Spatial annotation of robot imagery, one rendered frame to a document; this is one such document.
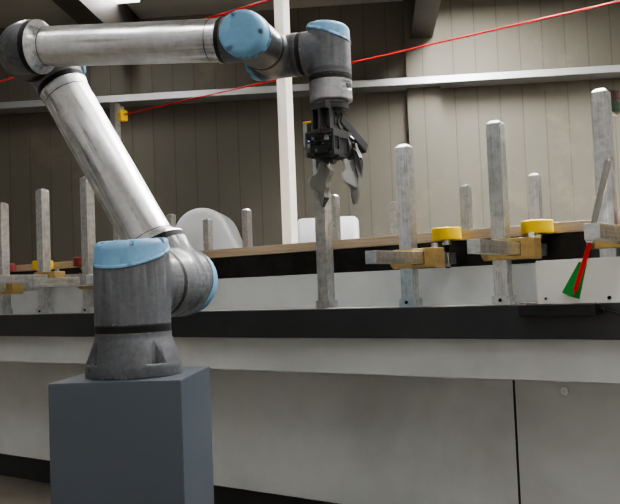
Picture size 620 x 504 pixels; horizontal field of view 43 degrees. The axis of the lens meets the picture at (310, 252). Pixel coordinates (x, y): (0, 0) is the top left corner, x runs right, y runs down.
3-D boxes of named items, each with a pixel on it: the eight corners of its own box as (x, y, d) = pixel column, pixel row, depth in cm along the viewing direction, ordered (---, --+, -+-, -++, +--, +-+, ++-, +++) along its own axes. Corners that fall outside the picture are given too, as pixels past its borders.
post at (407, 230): (414, 329, 199) (406, 142, 201) (402, 329, 201) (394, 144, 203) (421, 328, 202) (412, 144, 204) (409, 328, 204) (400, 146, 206)
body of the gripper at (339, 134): (304, 161, 160) (302, 103, 161) (327, 165, 167) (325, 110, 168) (335, 156, 156) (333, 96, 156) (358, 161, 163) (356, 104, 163)
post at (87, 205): (89, 313, 270) (85, 175, 272) (82, 313, 272) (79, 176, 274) (97, 312, 273) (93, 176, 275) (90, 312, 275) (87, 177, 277)
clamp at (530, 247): (534, 258, 180) (533, 236, 181) (479, 261, 188) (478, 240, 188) (543, 258, 185) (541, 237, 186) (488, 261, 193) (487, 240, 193)
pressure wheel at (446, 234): (468, 267, 209) (465, 224, 210) (440, 268, 207) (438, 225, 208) (455, 268, 217) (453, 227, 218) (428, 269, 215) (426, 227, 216)
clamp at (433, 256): (435, 267, 195) (434, 246, 195) (388, 269, 202) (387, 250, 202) (446, 267, 200) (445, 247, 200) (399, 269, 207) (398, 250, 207)
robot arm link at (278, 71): (237, 29, 162) (293, 21, 158) (258, 45, 173) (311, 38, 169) (238, 74, 162) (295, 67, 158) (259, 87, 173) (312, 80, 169)
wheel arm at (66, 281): (34, 290, 248) (34, 276, 248) (28, 290, 250) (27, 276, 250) (137, 287, 284) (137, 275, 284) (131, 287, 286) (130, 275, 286)
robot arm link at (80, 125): (145, 333, 165) (-8, 54, 180) (183, 327, 182) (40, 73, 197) (201, 294, 162) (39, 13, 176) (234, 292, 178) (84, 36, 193)
